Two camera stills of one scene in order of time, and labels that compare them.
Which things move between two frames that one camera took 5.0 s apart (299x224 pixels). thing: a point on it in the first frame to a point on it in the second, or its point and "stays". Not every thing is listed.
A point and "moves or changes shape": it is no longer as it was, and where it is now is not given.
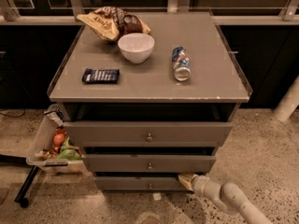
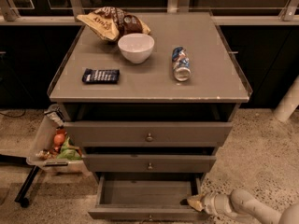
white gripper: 199,183 to 210,203
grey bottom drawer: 142,184 moves or changes shape
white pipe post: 289,103 stays
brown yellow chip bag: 112,21 stays
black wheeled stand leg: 21,198 stays
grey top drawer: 147,133 stays
